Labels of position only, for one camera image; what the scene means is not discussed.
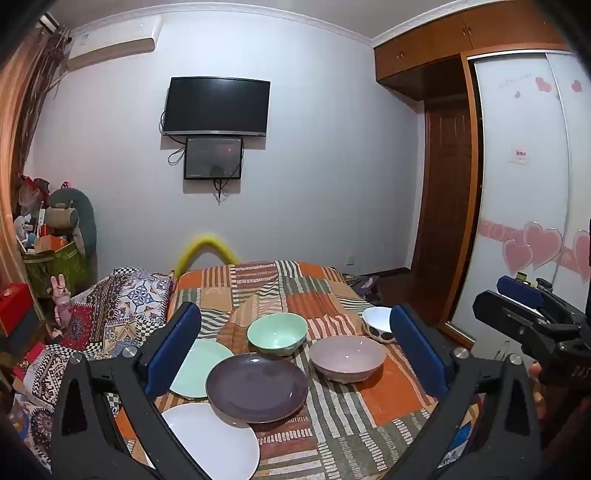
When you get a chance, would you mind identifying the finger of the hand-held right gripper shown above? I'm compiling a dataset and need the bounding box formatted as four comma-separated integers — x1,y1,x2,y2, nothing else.
472,290,561,360
496,275,548,312

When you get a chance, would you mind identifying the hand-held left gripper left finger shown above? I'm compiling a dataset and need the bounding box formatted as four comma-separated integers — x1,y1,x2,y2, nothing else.
51,302,213,480

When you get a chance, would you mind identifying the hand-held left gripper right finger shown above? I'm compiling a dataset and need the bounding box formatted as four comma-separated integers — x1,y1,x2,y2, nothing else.
389,303,544,480

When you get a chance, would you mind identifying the pink bowl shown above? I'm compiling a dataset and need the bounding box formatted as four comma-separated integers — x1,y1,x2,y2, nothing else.
308,335,387,384

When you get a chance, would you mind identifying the person's right hand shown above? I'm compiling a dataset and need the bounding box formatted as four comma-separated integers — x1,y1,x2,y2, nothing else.
530,362,548,418

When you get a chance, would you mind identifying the small pink heart sticker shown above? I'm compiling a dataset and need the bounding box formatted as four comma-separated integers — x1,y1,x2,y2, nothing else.
503,239,534,274

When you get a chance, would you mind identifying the green plate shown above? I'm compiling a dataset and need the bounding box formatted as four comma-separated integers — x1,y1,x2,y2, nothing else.
169,338,235,400

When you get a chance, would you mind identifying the large pink heart sticker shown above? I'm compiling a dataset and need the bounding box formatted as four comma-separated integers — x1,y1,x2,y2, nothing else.
523,222,564,271

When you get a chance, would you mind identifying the white bowl with black dots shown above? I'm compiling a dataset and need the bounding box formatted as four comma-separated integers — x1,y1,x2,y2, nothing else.
361,306,397,343

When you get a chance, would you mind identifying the patterned multicolour quilt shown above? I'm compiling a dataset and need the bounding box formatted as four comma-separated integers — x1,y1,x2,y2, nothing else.
9,265,176,462

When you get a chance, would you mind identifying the dark purple plate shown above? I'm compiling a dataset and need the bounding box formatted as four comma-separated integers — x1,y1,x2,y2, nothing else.
206,353,309,424

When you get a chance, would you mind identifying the orange patchwork striped blanket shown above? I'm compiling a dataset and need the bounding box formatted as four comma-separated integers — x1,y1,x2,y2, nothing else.
113,260,485,478

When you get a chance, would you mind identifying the white sliding wardrobe door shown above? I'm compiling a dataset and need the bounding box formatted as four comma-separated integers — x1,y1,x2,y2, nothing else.
450,53,571,344
547,51,591,287

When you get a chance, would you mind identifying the white plate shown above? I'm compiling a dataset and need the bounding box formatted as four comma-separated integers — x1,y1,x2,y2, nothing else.
161,403,261,480

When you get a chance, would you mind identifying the green bowl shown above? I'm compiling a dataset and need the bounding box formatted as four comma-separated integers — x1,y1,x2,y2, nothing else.
247,313,308,357

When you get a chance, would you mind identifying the brown wooden door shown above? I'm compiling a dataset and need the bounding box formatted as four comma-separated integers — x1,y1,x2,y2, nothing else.
411,99,476,319

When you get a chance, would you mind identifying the pink rabbit toy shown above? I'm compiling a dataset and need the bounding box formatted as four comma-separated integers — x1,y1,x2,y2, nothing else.
50,274,75,330

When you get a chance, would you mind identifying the green shopping bag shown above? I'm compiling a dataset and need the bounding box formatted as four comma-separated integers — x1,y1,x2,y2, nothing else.
23,240,90,298

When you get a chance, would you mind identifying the grey green plush toy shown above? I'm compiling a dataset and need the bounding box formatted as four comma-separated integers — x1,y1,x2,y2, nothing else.
46,188,98,257

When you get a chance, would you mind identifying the red box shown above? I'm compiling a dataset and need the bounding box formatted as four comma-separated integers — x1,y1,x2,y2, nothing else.
0,283,35,335

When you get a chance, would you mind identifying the wooden overhead cabinet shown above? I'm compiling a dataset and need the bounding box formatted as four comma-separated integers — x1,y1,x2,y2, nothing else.
374,0,573,100

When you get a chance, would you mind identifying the brown curtain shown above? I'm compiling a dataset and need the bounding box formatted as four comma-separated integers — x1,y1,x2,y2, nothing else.
14,25,72,181

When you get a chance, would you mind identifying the white air conditioner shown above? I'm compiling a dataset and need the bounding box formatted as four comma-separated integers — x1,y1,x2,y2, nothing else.
67,16,163,72

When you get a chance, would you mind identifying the black television cable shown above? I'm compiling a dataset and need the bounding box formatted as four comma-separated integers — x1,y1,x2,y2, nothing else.
159,111,186,166

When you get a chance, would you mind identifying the small black wall monitor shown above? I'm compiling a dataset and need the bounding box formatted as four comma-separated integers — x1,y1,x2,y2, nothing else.
184,137,244,181

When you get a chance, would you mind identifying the black wall television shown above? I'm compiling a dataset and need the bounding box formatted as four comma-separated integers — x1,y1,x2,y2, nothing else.
163,77,271,138

